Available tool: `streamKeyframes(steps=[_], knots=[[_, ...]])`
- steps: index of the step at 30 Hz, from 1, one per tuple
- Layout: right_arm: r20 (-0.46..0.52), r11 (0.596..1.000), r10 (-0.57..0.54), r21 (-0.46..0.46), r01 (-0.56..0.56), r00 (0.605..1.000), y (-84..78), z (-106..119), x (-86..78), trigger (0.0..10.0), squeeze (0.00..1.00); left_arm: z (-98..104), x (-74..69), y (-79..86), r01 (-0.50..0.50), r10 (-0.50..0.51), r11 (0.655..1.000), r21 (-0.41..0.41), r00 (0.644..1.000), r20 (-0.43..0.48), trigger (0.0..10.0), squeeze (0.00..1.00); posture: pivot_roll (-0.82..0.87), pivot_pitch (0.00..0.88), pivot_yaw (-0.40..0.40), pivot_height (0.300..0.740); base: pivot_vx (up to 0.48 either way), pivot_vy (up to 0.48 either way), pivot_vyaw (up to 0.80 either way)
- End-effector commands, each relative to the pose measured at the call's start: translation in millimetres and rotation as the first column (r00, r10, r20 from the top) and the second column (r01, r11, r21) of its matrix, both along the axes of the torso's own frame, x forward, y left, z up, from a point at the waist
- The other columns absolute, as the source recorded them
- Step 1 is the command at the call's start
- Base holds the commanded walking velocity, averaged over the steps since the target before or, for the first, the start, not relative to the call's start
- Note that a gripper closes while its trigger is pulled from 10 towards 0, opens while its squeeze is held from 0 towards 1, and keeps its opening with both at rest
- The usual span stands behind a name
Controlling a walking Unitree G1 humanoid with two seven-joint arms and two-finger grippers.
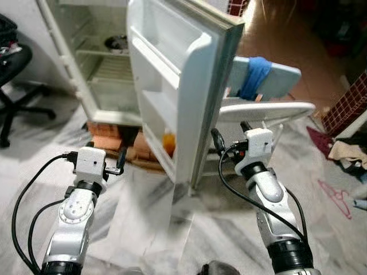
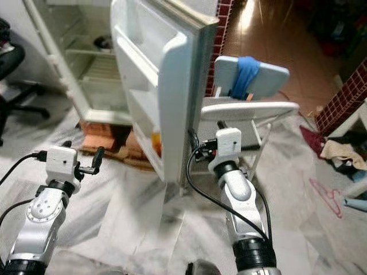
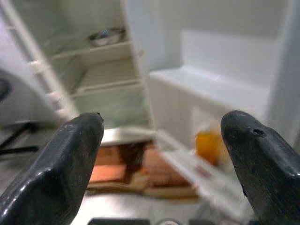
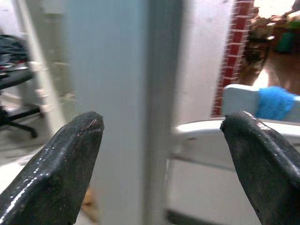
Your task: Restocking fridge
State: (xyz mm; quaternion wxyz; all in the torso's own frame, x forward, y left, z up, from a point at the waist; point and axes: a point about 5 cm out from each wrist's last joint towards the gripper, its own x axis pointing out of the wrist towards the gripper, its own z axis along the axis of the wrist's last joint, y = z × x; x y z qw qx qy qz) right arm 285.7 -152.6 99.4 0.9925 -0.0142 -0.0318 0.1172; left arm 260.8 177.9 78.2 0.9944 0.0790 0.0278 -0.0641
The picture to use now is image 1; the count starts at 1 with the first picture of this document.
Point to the white fridge door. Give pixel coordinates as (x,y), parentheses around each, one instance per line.
(189,86)

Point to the white fridge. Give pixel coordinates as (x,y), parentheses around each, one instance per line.
(103,74)

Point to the red brick stack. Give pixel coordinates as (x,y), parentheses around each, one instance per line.
(109,143)

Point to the blue cloth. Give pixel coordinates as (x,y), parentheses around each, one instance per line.
(255,77)

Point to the light blue plastic chair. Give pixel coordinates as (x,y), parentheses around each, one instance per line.
(284,80)

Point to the dark red cloth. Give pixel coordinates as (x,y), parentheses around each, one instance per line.
(318,140)

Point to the beige cloth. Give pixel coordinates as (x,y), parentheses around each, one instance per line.
(347,154)

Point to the light blue plastic item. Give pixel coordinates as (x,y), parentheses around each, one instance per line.
(361,203)

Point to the red tiled counter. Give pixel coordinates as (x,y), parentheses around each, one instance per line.
(347,103)

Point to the dark bowl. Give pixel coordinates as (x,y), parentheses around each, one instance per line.
(117,44)

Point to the black office chair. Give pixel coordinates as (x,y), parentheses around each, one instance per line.
(14,69)

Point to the pink clothes hanger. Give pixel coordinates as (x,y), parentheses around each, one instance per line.
(338,200)

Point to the grey robot right leg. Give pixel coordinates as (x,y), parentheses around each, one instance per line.
(219,269)

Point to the red tiled pillar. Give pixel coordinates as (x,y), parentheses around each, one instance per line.
(236,7)

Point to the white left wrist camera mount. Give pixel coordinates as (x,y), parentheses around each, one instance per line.
(90,163)

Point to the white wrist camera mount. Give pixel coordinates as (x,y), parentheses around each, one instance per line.
(90,163)
(258,144)

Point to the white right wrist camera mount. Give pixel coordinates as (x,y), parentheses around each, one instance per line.
(258,144)

